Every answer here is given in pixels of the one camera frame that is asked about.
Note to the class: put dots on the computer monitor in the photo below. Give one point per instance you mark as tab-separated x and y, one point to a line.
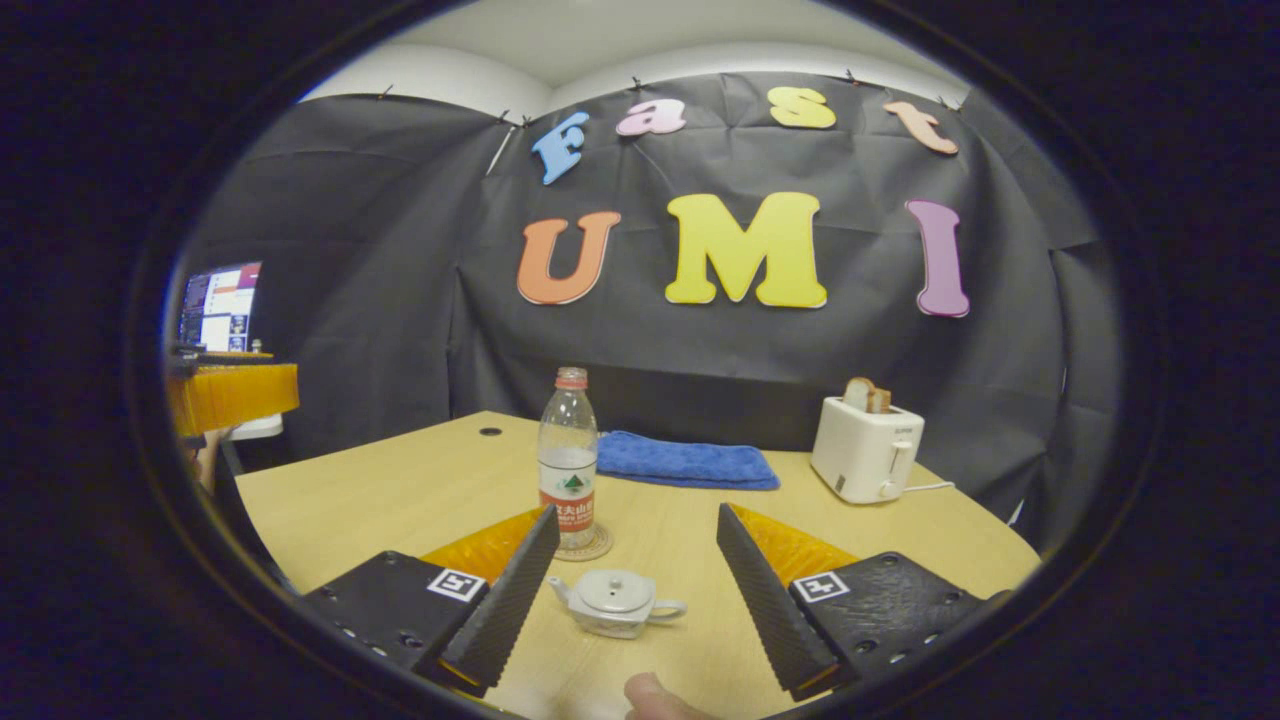
222	308

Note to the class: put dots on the small white desk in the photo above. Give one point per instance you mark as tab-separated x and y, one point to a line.
258	428

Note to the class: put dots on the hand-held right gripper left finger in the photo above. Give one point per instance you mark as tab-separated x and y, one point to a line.
505	610

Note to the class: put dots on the white ceramic teacup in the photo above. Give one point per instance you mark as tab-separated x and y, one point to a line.
612	628

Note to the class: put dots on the blue folded towel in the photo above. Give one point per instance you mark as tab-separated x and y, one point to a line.
685	460

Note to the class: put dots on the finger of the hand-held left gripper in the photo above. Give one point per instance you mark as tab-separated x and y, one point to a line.
235	398

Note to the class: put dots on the white toaster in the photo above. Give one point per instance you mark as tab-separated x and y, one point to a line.
862	455

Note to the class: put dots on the clear plastic water bottle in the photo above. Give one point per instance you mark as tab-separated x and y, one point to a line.
568	470

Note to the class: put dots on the round woven coaster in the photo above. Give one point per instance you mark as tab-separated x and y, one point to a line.
600	548

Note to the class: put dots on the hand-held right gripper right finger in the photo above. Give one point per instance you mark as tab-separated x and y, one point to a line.
765	610

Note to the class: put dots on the toast slice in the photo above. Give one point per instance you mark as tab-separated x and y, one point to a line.
865	395

